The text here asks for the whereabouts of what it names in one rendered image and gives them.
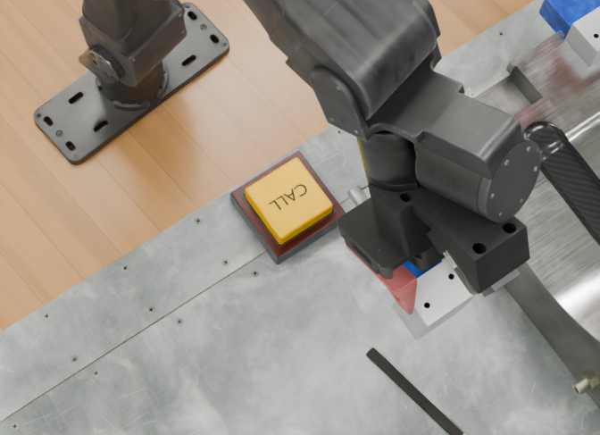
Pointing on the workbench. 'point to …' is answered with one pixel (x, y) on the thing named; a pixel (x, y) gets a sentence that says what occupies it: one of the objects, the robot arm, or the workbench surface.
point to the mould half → (562, 213)
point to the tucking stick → (413, 392)
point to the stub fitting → (586, 382)
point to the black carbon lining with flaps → (568, 174)
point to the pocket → (508, 91)
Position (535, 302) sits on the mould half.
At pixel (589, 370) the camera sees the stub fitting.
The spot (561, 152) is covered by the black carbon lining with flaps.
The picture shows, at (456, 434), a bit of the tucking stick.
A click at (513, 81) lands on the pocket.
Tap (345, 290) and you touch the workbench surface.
